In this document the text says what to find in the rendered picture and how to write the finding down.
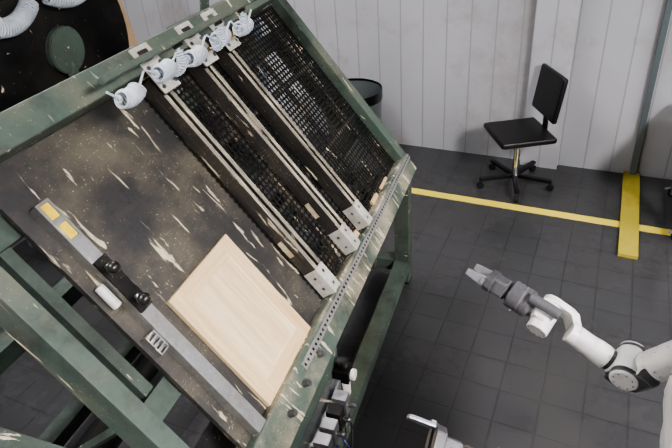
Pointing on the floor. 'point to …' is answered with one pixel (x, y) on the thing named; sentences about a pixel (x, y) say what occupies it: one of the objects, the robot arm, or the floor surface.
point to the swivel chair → (529, 129)
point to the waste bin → (372, 94)
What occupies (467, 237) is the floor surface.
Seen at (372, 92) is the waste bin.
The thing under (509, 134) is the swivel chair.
